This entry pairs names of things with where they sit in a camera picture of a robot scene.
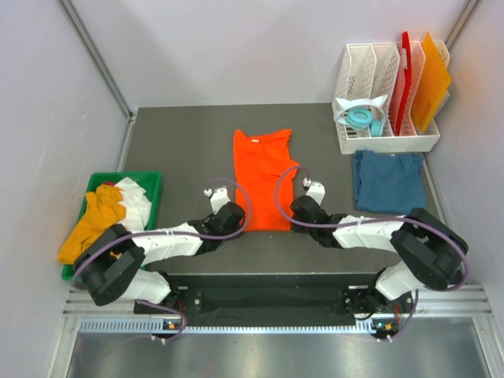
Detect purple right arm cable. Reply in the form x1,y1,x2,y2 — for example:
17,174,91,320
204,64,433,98
275,165,470,342

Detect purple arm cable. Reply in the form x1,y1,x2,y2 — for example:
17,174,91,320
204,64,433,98
71,177,253,343
275,165,470,342

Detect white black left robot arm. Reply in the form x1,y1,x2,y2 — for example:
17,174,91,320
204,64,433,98
73,202,246,313

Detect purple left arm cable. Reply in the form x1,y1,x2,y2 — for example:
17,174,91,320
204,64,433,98
71,177,253,343

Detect folded blue t-shirt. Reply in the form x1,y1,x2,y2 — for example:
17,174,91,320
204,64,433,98
352,150,427,214

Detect green plastic bin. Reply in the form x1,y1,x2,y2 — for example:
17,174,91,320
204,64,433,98
61,171,163,283

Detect mustard yellow t-shirt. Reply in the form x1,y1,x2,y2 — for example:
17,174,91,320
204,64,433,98
57,184,126,265

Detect white plastic file organizer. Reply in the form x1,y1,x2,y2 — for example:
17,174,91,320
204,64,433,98
332,42,440,154

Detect white slotted cable duct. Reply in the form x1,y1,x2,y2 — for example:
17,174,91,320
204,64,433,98
80,317,398,335

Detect aluminium frame rail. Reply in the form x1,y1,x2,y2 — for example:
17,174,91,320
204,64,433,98
63,285,493,317

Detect red plastic folder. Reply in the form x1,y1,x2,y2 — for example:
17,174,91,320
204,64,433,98
395,31,412,135

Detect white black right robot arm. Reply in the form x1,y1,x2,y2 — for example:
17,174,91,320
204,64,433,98
291,195,469,315

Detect white t-shirt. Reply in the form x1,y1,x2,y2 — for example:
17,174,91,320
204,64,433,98
114,177,152,232

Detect teal headphones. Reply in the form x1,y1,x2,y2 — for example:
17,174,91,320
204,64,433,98
346,107,384,137

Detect orange plastic folder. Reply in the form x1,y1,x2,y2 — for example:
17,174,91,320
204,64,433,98
410,32,452,134

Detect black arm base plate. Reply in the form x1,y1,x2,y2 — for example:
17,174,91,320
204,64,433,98
132,272,414,326

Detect orange t-shirt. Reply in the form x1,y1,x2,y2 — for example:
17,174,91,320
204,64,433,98
233,129,298,232

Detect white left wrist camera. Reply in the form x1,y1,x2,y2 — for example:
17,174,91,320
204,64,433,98
203,186,231,214

